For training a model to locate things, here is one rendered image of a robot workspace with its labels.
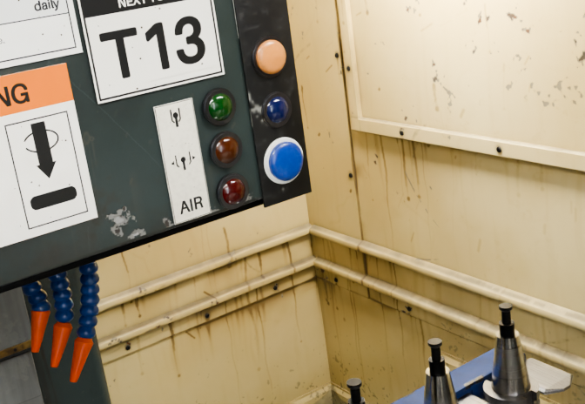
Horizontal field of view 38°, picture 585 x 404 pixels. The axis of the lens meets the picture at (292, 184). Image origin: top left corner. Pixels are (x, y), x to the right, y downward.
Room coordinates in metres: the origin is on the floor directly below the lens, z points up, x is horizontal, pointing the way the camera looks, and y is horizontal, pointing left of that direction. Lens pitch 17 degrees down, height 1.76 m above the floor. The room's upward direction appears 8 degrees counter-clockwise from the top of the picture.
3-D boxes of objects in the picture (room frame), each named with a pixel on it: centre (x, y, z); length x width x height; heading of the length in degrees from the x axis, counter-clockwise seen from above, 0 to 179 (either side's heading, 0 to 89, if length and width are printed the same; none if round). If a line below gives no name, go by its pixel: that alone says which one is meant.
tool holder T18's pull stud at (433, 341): (0.82, -0.13, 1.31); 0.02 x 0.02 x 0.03
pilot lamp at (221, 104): (0.61, 0.04, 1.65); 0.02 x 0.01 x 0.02; 123
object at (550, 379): (0.91, -0.26, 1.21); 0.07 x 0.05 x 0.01; 33
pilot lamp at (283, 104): (0.64, 0.00, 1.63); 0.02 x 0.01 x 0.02; 123
